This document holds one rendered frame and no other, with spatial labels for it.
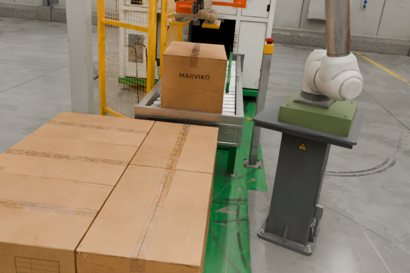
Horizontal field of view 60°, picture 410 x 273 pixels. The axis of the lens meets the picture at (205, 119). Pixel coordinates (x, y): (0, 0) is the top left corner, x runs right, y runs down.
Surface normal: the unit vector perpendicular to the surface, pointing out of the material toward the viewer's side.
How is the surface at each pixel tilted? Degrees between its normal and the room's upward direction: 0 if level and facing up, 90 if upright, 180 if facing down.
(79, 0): 88
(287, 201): 90
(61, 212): 0
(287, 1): 90
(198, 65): 90
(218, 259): 0
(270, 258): 0
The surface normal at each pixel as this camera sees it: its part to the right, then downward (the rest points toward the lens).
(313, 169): -0.45, 0.27
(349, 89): 0.18, 0.44
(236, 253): 0.08, -0.94
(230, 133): -0.08, 0.33
